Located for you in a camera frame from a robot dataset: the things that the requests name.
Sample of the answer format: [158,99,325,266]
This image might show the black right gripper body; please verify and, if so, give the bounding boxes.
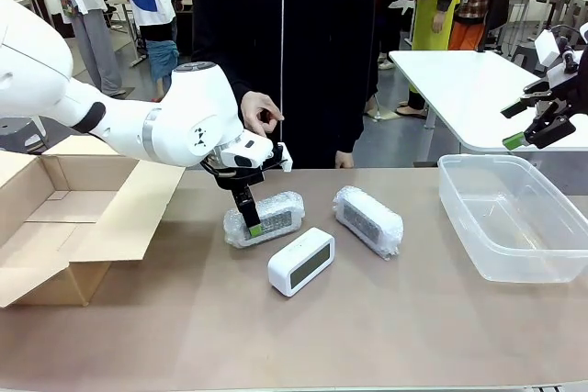
[562,46,588,118]

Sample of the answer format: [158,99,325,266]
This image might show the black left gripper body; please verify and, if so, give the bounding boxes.
[200,152,266,192]

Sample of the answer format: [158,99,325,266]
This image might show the bubble-wrapped clock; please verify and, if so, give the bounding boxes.
[222,190,306,250]
[332,185,405,262]

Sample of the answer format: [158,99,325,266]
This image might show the white unwrapped digital clock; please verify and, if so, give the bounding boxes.
[267,227,336,298]

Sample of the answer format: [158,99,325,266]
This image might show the person's right hand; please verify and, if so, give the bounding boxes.
[240,90,285,137]

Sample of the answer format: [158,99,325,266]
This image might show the grey plastic stool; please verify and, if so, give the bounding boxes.
[511,41,542,73]

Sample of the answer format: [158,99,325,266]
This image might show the white background table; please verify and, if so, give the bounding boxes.
[388,49,588,168]

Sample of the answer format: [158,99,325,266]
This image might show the clear plastic container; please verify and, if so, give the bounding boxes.
[436,153,588,285]

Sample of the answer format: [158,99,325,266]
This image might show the person in orange trousers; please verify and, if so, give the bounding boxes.
[447,0,515,51]

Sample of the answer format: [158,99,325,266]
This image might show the person in yellow apron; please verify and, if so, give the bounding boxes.
[393,0,461,120]

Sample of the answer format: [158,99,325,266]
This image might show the open brown cardboard box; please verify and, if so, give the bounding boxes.
[0,134,187,308]

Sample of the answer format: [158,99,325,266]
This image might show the person in black hoodie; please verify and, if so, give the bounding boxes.
[188,0,381,170]

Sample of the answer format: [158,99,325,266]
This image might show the mannequin with grey trousers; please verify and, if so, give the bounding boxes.
[36,0,126,99]

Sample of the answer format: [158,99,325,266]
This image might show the wooden background desk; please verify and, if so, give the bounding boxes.
[0,0,51,35]

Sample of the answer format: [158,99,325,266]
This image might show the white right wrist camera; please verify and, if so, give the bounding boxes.
[534,28,575,86]

